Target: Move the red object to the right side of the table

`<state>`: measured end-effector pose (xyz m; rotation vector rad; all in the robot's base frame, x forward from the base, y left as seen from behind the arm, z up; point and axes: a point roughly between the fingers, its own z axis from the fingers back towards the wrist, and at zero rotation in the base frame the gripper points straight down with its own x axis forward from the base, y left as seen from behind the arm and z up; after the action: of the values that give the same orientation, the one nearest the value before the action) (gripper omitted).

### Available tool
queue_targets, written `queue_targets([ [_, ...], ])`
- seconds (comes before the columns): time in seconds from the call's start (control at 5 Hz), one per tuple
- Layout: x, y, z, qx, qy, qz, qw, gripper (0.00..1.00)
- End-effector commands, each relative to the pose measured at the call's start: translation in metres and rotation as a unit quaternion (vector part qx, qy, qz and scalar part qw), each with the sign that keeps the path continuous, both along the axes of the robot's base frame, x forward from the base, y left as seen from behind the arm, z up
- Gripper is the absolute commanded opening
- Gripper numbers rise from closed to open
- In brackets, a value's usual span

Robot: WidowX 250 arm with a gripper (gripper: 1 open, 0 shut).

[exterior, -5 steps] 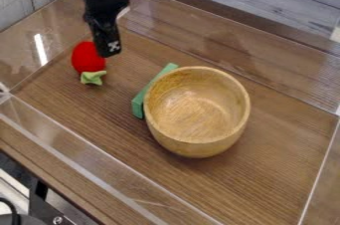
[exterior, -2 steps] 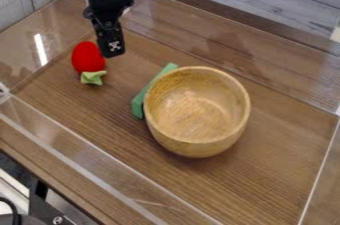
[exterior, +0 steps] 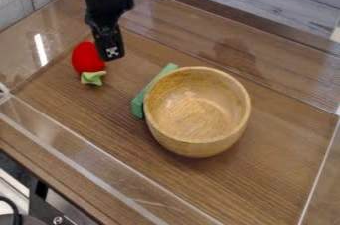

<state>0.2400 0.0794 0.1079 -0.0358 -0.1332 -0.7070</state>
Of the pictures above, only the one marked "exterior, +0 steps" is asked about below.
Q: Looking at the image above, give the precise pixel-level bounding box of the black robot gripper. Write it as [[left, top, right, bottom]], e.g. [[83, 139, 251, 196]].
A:
[[85, 0, 135, 61]]

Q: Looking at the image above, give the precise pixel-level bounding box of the red plush strawberry toy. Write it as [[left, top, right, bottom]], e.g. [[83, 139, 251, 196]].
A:
[[71, 42, 107, 86]]

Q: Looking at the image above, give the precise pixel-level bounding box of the green rectangular block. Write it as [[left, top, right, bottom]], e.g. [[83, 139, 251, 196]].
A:
[[132, 63, 177, 119]]

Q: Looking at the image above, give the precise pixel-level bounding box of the light wooden bowl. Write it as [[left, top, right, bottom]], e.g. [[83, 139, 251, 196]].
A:
[[144, 66, 251, 158]]

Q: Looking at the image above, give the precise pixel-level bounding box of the clear acrylic tray wall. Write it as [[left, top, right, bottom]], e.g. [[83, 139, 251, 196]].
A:
[[0, 83, 221, 225]]

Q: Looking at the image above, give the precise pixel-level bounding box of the black table leg bracket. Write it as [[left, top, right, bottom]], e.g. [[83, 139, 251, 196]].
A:
[[28, 180, 76, 225]]

